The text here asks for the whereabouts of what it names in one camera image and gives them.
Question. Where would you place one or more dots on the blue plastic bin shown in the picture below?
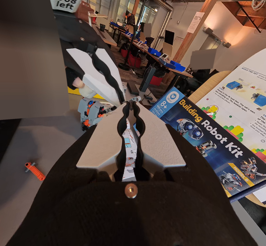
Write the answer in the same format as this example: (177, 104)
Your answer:
(178, 66)
(154, 51)

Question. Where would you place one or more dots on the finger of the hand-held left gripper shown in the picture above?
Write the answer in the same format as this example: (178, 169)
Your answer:
(81, 60)
(106, 55)

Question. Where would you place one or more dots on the wooden support post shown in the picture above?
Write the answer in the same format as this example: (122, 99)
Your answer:
(207, 0)

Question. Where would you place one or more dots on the red plastic bin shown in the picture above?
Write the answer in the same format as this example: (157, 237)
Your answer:
(156, 80)

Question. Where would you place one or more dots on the grey desk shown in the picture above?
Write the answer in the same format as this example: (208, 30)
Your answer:
(41, 146)

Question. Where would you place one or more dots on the red bag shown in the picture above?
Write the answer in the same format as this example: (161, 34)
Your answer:
(134, 61)

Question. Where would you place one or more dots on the long wooden desk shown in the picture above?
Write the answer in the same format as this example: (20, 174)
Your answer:
(153, 57)

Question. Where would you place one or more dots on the grey wall lamp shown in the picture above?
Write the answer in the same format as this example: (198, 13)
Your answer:
(209, 31)

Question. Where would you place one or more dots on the white instruction booklet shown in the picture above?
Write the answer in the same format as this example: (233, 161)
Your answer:
(129, 144)

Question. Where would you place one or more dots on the white paper notice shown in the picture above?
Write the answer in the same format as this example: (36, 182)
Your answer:
(195, 22)

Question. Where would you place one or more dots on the dark grey tower case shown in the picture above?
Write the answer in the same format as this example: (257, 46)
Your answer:
(146, 79)

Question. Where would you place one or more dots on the black flat box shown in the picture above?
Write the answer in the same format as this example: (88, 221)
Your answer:
(133, 88)

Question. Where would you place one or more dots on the white printed task sheet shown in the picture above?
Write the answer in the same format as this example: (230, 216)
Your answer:
(239, 96)

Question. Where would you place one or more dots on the black pole stand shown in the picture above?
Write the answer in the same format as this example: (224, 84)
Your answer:
(124, 66)

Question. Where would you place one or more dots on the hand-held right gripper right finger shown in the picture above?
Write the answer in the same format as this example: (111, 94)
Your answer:
(160, 146)

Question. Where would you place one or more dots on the orange toy gear rack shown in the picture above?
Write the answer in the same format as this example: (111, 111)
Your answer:
(35, 170)

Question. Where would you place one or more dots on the grey and orange toy robot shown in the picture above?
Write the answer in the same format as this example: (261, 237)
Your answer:
(93, 113)

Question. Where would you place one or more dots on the blue robot kit box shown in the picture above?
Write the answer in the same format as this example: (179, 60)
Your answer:
(207, 146)

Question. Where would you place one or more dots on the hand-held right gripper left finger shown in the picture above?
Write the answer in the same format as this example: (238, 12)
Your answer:
(99, 146)

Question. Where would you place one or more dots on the silver ventilation duct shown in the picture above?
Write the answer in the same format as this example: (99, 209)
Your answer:
(162, 1)

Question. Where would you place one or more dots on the small dark toy pin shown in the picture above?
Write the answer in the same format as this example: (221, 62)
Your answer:
(131, 105)

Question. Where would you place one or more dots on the light grey toy beam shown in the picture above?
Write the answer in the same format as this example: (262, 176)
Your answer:
(135, 99)

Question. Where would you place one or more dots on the person's left hand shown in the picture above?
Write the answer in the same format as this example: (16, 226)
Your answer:
(78, 82)

